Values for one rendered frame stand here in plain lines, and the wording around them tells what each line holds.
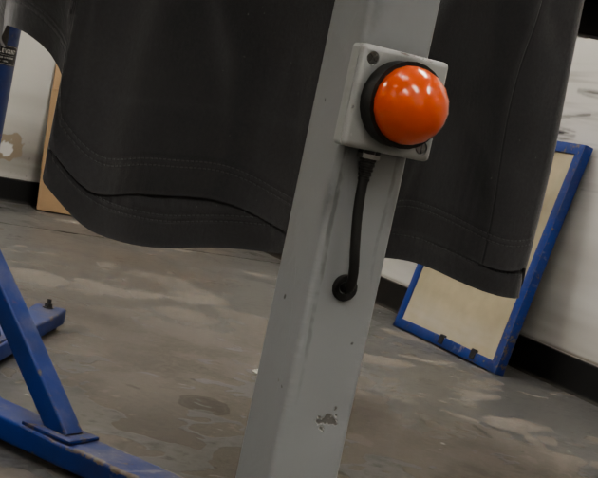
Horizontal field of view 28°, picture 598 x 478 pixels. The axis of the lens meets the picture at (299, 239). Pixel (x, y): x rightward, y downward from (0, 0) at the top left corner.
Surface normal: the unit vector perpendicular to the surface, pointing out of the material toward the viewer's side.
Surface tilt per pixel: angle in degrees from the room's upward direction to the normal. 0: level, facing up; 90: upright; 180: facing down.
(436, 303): 77
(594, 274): 90
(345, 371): 90
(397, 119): 118
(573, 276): 90
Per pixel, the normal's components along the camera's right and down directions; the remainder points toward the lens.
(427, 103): 0.30, -0.01
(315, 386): 0.43, 0.18
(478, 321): -0.82, -0.35
